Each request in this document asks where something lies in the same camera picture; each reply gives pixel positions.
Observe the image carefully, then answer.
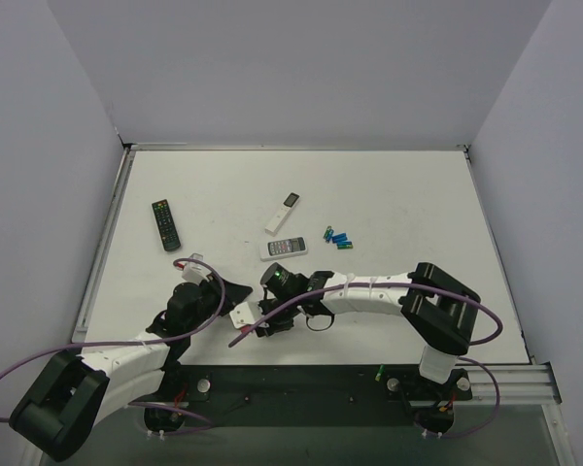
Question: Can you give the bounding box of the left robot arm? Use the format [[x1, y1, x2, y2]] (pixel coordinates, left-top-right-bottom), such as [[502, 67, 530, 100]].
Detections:
[[9, 277, 253, 461]]

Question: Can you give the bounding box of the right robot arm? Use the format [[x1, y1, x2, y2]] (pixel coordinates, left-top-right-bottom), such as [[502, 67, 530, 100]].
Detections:
[[257, 262, 481, 384]]

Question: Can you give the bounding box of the white grey AC remote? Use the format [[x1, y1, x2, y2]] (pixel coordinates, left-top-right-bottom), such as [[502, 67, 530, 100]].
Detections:
[[259, 237, 308, 262]]

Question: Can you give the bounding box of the black TV remote control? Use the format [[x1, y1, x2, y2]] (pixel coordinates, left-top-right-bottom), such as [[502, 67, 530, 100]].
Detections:
[[152, 199, 182, 252]]

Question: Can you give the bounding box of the slim white remote control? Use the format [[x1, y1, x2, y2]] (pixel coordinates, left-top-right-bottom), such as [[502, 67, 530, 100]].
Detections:
[[264, 192, 300, 236]]

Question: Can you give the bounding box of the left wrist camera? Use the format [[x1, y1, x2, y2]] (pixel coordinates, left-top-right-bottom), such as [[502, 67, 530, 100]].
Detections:
[[176, 253, 208, 284]]

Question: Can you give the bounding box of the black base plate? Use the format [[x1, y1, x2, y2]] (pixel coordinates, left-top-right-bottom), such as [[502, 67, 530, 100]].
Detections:
[[143, 364, 472, 433]]

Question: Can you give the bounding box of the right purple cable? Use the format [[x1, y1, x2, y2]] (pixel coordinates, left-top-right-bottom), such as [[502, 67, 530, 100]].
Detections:
[[227, 283, 505, 438]]

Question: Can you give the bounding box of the aluminium frame rail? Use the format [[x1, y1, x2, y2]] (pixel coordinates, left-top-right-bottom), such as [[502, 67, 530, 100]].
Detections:
[[459, 363, 563, 406]]

